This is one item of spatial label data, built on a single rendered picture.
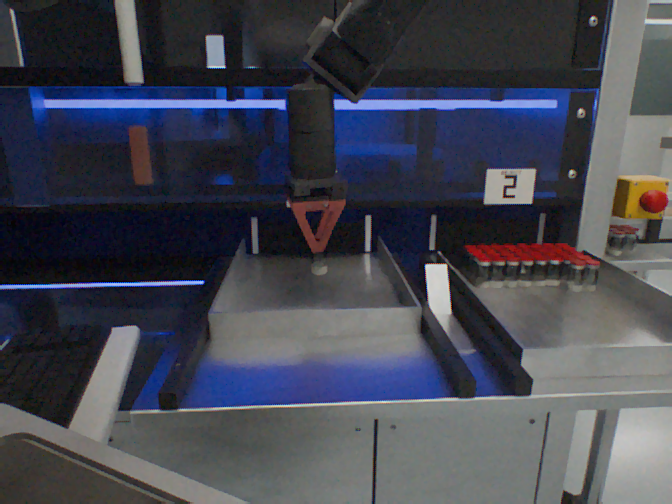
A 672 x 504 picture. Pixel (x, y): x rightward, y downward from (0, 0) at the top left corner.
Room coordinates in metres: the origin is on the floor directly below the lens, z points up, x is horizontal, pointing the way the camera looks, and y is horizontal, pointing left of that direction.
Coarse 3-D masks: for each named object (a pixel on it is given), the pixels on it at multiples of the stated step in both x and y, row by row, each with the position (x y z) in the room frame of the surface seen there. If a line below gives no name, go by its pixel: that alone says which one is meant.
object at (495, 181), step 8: (488, 176) 0.80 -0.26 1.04; (496, 176) 0.80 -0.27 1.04; (504, 176) 0.81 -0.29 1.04; (520, 176) 0.81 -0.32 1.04; (528, 176) 0.81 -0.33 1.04; (488, 184) 0.80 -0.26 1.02; (496, 184) 0.80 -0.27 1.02; (504, 184) 0.81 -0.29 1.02; (512, 184) 0.81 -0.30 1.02; (520, 184) 0.81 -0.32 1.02; (528, 184) 0.81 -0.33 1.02; (488, 192) 0.80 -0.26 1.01; (496, 192) 0.80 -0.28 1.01; (512, 192) 0.81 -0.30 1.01; (520, 192) 0.81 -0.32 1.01; (528, 192) 0.81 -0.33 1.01; (488, 200) 0.80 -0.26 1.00; (496, 200) 0.80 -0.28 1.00; (504, 200) 0.81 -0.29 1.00; (512, 200) 0.81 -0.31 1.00; (520, 200) 0.81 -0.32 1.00; (528, 200) 0.81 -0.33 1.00
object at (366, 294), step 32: (256, 256) 0.84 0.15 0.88; (288, 256) 0.84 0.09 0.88; (352, 256) 0.84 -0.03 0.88; (384, 256) 0.79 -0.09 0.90; (224, 288) 0.61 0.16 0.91; (256, 288) 0.68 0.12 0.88; (288, 288) 0.68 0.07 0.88; (320, 288) 0.68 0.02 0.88; (352, 288) 0.68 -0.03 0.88; (384, 288) 0.68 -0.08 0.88; (224, 320) 0.52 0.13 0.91; (256, 320) 0.52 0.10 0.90; (288, 320) 0.52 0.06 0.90; (320, 320) 0.53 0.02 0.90; (352, 320) 0.53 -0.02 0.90; (384, 320) 0.53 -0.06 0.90; (416, 320) 0.53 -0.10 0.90
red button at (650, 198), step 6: (648, 192) 0.80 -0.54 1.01; (654, 192) 0.79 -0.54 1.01; (660, 192) 0.79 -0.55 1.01; (642, 198) 0.81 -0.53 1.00; (648, 198) 0.79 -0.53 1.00; (654, 198) 0.79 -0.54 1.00; (660, 198) 0.79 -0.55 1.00; (666, 198) 0.79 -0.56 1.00; (642, 204) 0.80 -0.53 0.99; (648, 204) 0.79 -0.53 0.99; (654, 204) 0.79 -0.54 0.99; (660, 204) 0.79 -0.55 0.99; (666, 204) 0.79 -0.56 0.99; (648, 210) 0.79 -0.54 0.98; (654, 210) 0.79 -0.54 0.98; (660, 210) 0.79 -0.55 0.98
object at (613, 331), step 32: (480, 288) 0.68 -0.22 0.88; (512, 288) 0.68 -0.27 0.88; (544, 288) 0.68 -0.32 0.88; (608, 288) 0.68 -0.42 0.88; (640, 288) 0.63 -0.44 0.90; (512, 320) 0.57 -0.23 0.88; (544, 320) 0.57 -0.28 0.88; (576, 320) 0.57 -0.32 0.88; (608, 320) 0.57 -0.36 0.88; (640, 320) 0.57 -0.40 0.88; (512, 352) 0.45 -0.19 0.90; (544, 352) 0.43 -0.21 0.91; (576, 352) 0.43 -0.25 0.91; (608, 352) 0.43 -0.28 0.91; (640, 352) 0.44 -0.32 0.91
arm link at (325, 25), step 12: (324, 24) 0.58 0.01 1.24; (312, 36) 0.57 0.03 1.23; (324, 36) 0.57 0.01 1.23; (312, 48) 0.57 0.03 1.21; (312, 60) 0.57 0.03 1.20; (312, 72) 0.62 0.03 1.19; (324, 72) 0.58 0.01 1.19; (300, 84) 0.64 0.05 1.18; (324, 84) 0.63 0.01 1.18; (336, 84) 0.58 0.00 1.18; (348, 96) 0.58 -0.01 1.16; (360, 96) 0.58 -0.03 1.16
